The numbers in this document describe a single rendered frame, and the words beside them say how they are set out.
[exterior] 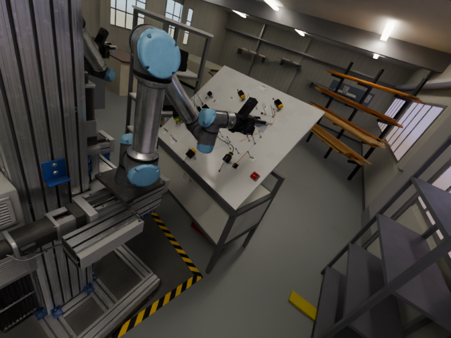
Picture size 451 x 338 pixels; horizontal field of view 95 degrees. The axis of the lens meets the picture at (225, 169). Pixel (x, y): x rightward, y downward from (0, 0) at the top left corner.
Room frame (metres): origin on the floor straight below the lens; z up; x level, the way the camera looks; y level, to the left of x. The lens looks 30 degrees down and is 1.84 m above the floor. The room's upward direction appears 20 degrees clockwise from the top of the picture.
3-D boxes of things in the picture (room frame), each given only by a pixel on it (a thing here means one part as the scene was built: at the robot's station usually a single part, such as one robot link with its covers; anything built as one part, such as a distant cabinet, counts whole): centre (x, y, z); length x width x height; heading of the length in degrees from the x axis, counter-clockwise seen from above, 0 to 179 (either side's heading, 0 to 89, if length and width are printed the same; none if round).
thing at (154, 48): (0.66, 0.32, 1.54); 0.15 x 0.12 x 0.55; 42
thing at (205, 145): (0.85, 0.13, 1.46); 0.11 x 0.08 x 0.11; 42
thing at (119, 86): (5.47, 3.89, 0.40); 2.34 x 0.77 x 0.80; 67
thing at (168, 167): (1.69, 0.51, 0.60); 0.55 x 0.02 x 0.39; 54
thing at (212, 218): (1.37, 0.07, 0.60); 0.55 x 0.03 x 0.39; 54
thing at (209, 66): (9.01, 2.38, 0.46); 2.39 x 1.94 x 0.91; 67
